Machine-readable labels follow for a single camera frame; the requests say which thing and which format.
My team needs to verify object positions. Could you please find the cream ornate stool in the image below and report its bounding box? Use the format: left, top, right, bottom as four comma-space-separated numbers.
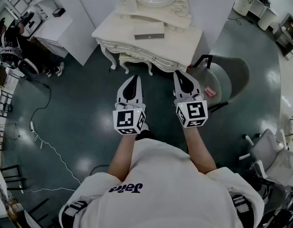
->
118, 53, 154, 76

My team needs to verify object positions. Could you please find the person's white shirt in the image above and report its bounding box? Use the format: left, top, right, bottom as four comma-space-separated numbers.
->
59, 136, 265, 228

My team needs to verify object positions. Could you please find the black floor cable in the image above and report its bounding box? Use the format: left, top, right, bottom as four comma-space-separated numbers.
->
29, 78, 52, 128

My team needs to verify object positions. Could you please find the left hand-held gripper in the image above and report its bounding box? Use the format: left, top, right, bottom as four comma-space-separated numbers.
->
112, 75, 147, 135

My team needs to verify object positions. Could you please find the white shelf unit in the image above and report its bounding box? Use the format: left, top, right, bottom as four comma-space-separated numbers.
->
8, 0, 74, 58

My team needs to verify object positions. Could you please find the black metal frame stool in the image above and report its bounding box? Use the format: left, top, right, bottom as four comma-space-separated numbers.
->
0, 164, 28, 191

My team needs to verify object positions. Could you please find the person's black trouser leg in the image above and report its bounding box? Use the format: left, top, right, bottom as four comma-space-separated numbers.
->
135, 129, 157, 142

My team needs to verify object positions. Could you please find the white mesh office chair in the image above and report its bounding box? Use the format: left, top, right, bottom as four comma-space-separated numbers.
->
238, 128, 293, 190

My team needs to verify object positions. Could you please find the black metal frame rack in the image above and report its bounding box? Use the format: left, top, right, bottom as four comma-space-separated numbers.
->
0, 90, 13, 118

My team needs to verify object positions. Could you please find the person's left forearm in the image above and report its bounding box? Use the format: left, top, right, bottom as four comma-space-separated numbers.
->
107, 133, 138, 183

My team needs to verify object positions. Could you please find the grey upholstered chair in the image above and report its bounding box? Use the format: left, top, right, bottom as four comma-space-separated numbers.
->
186, 54, 251, 114

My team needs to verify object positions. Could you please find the white floor cable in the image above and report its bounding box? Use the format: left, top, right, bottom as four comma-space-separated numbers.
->
27, 129, 82, 193

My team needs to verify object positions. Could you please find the small black box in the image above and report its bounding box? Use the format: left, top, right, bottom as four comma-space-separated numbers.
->
52, 8, 66, 18

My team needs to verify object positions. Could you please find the white rounded stool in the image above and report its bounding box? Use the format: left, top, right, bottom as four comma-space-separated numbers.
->
17, 57, 40, 81

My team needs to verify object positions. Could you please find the white ornate dressing table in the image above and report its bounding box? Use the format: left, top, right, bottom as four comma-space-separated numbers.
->
91, 8, 204, 76

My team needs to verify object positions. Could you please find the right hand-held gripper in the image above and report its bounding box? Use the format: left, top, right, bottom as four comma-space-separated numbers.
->
173, 70, 208, 129

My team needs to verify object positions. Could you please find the grey glass cabinet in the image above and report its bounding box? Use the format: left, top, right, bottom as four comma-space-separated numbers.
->
274, 12, 293, 61

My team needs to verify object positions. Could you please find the black white shoulder strap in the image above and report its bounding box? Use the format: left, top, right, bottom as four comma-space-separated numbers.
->
61, 199, 88, 221
231, 194, 254, 223

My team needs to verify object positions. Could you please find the person's right forearm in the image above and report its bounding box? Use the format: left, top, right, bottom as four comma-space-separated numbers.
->
183, 126, 217, 176

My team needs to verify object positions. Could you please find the small cream drawer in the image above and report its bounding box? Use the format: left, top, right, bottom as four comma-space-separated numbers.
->
133, 22, 166, 41

